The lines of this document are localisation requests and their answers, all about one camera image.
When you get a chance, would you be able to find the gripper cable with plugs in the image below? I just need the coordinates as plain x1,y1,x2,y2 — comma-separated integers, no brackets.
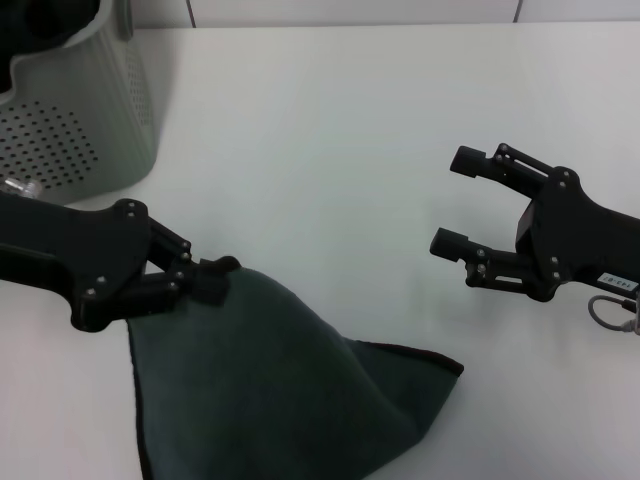
587,293,640,336
0,177,42,199

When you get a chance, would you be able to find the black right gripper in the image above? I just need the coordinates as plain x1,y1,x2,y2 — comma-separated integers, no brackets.
428,143,640,303

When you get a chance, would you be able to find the left gripper cable with plugs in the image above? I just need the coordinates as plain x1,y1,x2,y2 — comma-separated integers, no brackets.
0,177,42,199

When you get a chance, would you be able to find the grey perforated storage box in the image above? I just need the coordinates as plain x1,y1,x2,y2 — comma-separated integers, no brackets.
0,0,164,206

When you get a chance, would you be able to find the yellow and green black-edged towel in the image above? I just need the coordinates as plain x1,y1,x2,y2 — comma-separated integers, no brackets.
127,255,465,480

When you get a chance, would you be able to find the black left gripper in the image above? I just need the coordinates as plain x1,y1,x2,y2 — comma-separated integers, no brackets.
0,192,242,332

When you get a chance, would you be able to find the right gripper cable with plugs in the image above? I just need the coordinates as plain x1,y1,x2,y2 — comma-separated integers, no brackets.
587,293,640,336

